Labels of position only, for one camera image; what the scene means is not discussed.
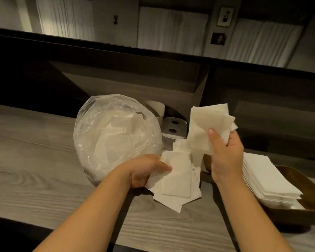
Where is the person's left hand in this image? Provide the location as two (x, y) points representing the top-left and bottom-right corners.
(121, 154), (172, 189)

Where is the person's right hand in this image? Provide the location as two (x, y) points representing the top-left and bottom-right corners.
(207, 128), (244, 184)

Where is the fanned bunch of white napkins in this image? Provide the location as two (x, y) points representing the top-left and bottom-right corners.
(187, 103), (238, 156)

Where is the person's left forearm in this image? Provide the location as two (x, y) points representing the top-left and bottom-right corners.
(33, 165), (133, 252)

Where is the person's right forearm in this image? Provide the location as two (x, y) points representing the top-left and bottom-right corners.
(216, 174), (296, 252)

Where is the white round container with holes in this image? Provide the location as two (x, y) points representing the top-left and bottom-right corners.
(161, 117), (188, 139)

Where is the clear plastic bag of napkins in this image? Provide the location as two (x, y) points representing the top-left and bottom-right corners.
(73, 94), (164, 187)

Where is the white cylindrical cup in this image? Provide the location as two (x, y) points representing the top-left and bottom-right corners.
(144, 100), (165, 126)

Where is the neat stack of white napkins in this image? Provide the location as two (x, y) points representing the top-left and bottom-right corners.
(242, 152), (304, 210)

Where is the dark wooden counter partition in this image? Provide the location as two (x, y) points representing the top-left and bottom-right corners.
(0, 27), (315, 158)

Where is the brown wooden tray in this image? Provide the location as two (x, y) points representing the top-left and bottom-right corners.
(203, 154), (315, 226)

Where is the small dark framed picture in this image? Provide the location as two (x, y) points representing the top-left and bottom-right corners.
(210, 32), (227, 46)

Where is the white curtain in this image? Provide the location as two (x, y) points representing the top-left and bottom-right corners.
(225, 18), (304, 68)
(137, 7), (209, 56)
(35, 0), (95, 42)

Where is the tall framed picture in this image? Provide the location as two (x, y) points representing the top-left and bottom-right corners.
(217, 7), (234, 27)

